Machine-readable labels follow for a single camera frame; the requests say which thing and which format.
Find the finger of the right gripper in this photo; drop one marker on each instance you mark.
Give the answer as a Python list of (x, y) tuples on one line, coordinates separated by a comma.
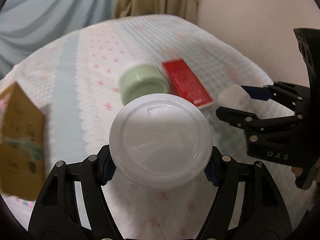
[(279, 128), (291, 96)]

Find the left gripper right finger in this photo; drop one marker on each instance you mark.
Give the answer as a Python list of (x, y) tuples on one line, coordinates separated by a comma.
[(263, 211)]

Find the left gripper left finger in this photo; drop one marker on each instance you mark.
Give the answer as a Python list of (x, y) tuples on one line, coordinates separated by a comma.
[(55, 214)]

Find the red rectangular box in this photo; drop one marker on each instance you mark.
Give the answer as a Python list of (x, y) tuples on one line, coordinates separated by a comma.
[(186, 84)]

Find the white lid jar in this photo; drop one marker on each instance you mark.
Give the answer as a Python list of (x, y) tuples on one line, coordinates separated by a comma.
[(160, 142)]

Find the light green cream jar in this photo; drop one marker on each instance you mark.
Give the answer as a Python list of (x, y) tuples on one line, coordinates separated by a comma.
[(140, 80)]

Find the person's right hand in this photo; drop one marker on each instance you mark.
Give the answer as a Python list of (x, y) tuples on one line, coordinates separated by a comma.
[(298, 171)]

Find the cardboard box with pink lining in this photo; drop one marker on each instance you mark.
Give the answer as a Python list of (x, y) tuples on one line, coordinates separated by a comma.
[(22, 144)]

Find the checkered floral bed sheet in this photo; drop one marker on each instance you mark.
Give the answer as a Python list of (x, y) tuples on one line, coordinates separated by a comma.
[(73, 81)]

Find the light blue hanging cloth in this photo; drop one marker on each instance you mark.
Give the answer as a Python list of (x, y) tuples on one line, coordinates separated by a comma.
[(28, 25)]

